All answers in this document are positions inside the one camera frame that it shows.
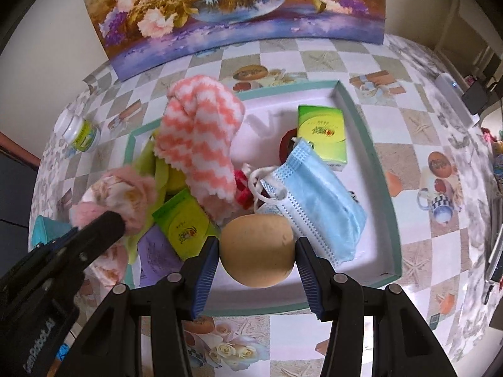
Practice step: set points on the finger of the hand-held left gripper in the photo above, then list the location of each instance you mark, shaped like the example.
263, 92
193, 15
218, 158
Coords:
98, 231

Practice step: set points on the pink floral scrunchie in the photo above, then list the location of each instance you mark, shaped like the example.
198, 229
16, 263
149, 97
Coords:
122, 192

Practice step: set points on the blue face mask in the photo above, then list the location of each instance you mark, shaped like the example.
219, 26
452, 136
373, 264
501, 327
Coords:
326, 204

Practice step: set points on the pile of small clutter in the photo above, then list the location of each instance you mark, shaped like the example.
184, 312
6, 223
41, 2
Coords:
497, 172

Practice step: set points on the white wooden shelf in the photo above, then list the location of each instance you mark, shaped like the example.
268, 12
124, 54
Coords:
458, 15

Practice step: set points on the purple packet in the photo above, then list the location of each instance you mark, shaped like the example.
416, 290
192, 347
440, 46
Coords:
155, 259

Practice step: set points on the green tissue pack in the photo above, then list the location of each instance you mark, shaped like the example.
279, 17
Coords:
320, 129

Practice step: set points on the yellow-green cloth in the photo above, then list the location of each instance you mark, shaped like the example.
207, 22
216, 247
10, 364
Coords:
157, 172

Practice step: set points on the white power strip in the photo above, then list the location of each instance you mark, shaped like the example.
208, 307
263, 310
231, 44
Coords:
452, 86

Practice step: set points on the red white knitted item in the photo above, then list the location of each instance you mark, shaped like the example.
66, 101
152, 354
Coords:
243, 192

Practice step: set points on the shallow teal cardboard box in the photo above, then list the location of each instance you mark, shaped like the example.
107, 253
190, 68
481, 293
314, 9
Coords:
271, 104

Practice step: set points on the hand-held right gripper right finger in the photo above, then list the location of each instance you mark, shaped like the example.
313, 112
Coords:
310, 279

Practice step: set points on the white bottle green label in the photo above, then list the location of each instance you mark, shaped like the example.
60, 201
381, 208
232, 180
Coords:
78, 133

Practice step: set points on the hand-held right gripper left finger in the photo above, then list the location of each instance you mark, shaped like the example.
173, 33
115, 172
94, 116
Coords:
204, 279

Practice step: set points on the flower bouquet painting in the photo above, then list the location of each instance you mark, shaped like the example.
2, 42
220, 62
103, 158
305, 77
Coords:
235, 8

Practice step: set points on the smartphone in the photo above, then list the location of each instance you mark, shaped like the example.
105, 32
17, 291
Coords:
496, 259

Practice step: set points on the pink white striped cloth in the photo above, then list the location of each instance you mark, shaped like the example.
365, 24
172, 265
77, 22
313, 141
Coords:
200, 133

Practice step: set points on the teal plastic toy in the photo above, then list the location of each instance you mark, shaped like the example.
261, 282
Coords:
47, 229

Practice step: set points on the black charger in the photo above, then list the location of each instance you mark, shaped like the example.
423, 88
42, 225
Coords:
475, 96

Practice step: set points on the round tan potato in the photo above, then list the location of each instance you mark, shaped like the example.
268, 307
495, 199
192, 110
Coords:
255, 251

